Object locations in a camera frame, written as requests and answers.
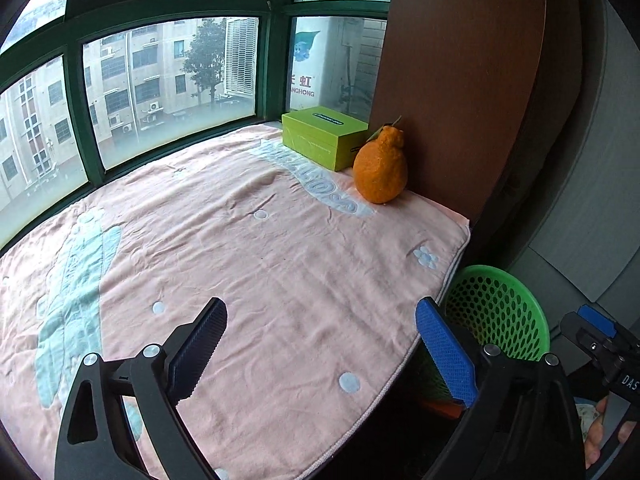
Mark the brown wooden side panel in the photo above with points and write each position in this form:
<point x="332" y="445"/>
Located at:
<point x="450" y="60"/>

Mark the window sticker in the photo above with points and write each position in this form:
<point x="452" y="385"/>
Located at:
<point x="305" y="45"/>

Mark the floral cloth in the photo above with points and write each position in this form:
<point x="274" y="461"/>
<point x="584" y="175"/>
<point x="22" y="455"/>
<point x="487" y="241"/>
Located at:
<point x="586" y="417"/>

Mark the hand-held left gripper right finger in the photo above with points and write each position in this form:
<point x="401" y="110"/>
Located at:
<point x="447" y="350"/>

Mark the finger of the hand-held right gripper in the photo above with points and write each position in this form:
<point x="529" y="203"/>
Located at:
<point x="585" y="335"/>
<point x="597" y="317"/>

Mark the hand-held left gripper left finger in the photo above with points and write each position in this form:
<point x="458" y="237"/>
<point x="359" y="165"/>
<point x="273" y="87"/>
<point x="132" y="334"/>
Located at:
<point x="197" y="345"/>

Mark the green window frame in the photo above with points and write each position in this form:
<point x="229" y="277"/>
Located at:
<point x="75" y="110"/>

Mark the orange citrus fruit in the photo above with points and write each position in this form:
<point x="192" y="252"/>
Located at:
<point x="382" y="170"/>

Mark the person's right hand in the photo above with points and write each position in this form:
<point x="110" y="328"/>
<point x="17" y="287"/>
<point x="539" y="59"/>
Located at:
<point x="595" y="435"/>

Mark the green plastic wastebasket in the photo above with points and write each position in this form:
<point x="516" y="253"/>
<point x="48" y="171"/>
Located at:
<point x="541" y="327"/>

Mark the green tissue box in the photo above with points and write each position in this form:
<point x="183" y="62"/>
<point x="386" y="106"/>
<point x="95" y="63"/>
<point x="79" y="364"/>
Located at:
<point x="320" y="135"/>

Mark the pink printed blanket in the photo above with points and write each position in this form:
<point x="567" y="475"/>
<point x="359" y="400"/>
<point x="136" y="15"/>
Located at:
<point x="250" y="260"/>

